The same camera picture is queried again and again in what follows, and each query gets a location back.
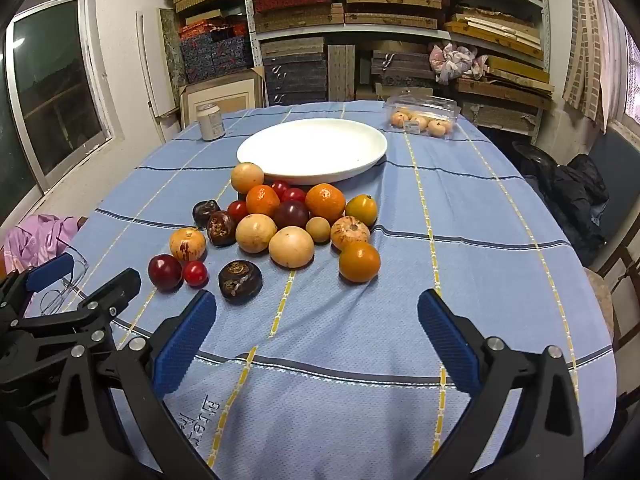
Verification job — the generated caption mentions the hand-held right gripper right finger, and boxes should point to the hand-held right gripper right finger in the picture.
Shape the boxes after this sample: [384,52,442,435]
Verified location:
[417,287,586,480]

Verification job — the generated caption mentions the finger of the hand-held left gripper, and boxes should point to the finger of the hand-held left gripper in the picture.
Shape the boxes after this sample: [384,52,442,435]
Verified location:
[0,252,75,311]
[15,267,142,356]

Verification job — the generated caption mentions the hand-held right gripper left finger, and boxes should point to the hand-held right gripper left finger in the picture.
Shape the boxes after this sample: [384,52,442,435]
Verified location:
[47,289,221,480]

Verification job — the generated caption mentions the dark red plum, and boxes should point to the dark red plum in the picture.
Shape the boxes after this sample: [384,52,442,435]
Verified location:
[148,254,183,292]

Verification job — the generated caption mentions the speckled tan fruit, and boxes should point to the speckled tan fruit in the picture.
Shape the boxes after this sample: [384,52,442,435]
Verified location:
[330,216,371,251]
[169,227,207,262]

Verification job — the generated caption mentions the dark brown round fruit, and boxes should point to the dark brown round fruit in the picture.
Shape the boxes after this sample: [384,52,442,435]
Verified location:
[193,200,221,228]
[207,211,238,247]
[218,260,264,304]

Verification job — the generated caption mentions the orange smooth round fruit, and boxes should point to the orange smooth round fruit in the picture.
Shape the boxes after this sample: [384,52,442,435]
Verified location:
[338,241,381,284]

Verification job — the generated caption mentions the yellow green tomato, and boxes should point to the yellow green tomato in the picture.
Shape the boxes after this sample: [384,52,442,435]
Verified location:
[345,194,378,227]

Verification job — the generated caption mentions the small orange mandarin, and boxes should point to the small orange mandarin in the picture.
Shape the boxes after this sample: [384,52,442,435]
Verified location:
[245,184,281,217]

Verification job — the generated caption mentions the dark purple plum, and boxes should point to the dark purple plum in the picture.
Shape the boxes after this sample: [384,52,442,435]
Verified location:
[273,200,310,230]

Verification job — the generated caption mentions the small tan round fruit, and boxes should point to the small tan round fruit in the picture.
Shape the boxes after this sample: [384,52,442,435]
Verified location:
[305,216,332,244]

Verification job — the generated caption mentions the white oval plate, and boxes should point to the white oval plate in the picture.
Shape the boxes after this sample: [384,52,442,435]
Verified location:
[236,119,388,185]

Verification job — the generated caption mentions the clear eyeglasses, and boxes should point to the clear eyeglasses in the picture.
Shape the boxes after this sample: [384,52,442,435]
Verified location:
[30,247,91,316]

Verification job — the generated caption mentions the white framed window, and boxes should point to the white framed window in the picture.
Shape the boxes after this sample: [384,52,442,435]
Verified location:
[0,0,126,226]

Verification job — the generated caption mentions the wooden chair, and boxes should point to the wooden chair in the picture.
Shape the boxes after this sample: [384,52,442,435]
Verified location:
[582,240,640,351]

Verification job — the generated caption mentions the white drink can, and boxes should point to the white drink can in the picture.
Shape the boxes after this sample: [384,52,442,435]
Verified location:
[196,103,227,141]

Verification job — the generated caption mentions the black jacket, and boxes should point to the black jacket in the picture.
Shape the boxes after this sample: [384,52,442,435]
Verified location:
[512,142,611,266]

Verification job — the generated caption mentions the white board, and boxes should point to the white board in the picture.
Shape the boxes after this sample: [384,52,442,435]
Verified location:
[136,9,181,118]

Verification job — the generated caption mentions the clear plastic clamshell box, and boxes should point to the clear plastic clamshell box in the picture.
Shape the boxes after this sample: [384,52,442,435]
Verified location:
[384,91,462,139]

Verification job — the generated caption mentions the dark blue chair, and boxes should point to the dark blue chair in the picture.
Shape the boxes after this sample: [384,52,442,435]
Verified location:
[585,125,640,261]

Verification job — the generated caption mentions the grey marble slab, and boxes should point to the grey marble slab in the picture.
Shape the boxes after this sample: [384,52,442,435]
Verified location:
[159,7,188,111]

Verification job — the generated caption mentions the white metal shelving unit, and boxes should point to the white metal shelving unit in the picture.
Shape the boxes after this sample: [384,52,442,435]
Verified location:
[170,0,551,146]

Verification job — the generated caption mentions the crumpled pink white cloth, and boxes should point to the crumpled pink white cloth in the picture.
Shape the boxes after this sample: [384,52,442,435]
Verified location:
[429,41,488,86]

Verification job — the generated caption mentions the bright lattice window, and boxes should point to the bright lattice window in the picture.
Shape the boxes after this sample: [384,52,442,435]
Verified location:
[620,25,640,126]

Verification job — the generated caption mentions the shelf of stacked boards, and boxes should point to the shelf of stacked boards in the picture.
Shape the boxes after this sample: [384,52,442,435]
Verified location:
[167,0,556,133]

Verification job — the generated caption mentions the brick pattern curtain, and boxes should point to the brick pattern curtain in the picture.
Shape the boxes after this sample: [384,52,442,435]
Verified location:
[562,0,608,121]

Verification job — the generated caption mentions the beige picture frame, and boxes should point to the beige picture frame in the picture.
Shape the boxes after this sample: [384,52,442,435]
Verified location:
[179,67,266,128]

